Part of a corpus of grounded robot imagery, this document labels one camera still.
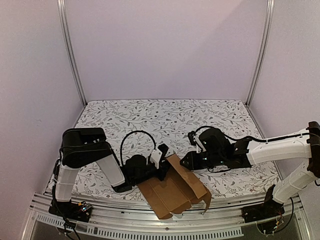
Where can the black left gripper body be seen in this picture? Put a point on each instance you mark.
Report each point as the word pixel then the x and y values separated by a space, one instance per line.
pixel 162 168

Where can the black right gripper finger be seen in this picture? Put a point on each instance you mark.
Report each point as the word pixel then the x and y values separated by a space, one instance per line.
pixel 188 158
pixel 188 165

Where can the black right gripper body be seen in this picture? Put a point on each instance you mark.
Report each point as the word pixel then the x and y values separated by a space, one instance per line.
pixel 196 159

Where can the brown cardboard paper box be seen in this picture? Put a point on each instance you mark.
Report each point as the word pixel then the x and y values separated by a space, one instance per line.
pixel 179 191

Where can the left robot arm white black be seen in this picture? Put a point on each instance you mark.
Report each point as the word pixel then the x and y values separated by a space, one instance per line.
pixel 83 146

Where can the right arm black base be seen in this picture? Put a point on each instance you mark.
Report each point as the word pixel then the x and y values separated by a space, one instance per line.
pixel 268 209

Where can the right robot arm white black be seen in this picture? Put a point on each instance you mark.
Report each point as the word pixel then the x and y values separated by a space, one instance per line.
pixel 215 148

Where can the floral patterned table mat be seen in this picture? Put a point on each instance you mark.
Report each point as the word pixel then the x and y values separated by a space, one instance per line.
pixel 133 126

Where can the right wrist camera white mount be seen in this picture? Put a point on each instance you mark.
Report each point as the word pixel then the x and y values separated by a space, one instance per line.
pixel 194 141

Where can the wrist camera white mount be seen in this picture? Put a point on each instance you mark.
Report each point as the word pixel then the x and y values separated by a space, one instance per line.
pixel 194 141
pixel 158 155

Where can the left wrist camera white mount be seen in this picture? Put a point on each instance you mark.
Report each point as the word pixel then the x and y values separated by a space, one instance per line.
pixel 158 155

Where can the aluminium front rail frame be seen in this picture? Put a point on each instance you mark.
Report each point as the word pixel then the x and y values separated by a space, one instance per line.
pixel 120 219

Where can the right aluminium frame post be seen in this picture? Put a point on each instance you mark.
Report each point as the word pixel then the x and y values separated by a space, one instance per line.
pixel 262 51

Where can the aluminium frame post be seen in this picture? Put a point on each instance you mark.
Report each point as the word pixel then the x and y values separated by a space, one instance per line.
pixel 62 12
pixel 262 51

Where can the left aluminium frame post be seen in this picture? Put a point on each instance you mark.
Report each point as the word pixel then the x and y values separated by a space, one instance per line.
pixel 62 12

